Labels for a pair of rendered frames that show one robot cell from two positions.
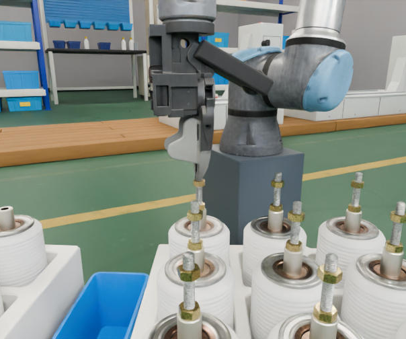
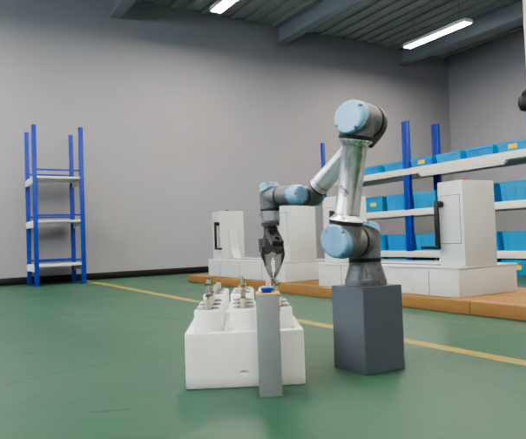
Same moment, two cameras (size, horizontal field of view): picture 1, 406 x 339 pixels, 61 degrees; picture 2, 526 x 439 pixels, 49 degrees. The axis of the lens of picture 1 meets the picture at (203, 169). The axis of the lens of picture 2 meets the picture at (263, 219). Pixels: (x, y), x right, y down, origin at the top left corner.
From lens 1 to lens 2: 2.23 m
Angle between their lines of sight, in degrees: 87
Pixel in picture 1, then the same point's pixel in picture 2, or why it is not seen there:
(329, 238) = not seen: hidden behind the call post
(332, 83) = (325, 242)
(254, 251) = not seen: hidden behind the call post
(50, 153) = (509, 310)
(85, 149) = not seen: outside the picture
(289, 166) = (354, 294)
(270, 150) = (349, 282)
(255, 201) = (340, 313)
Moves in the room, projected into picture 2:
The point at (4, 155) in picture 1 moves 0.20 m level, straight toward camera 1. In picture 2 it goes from (475, 304) to (453, 307)
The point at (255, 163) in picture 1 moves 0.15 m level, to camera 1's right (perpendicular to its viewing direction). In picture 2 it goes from (338, 288) to (347, 292)
